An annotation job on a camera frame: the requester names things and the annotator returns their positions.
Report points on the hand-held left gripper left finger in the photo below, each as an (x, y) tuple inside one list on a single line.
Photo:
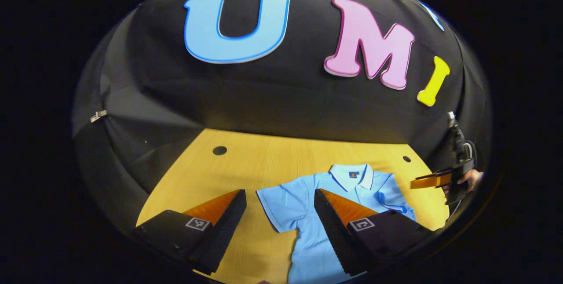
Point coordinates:
[(224, 231)]

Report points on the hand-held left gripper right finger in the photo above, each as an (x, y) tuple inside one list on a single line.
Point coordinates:
[(332, 231)]

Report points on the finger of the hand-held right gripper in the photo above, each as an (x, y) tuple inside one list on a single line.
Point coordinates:
[(429, 181)]

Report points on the light blue T-shirt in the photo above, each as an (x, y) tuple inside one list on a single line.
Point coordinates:
[(308, 249)]

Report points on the black backdrop cloth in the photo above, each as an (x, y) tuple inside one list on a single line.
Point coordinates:
[(154, 99)]

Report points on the silver cloth clip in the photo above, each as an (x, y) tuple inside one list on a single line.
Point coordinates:
[(98, 116)]

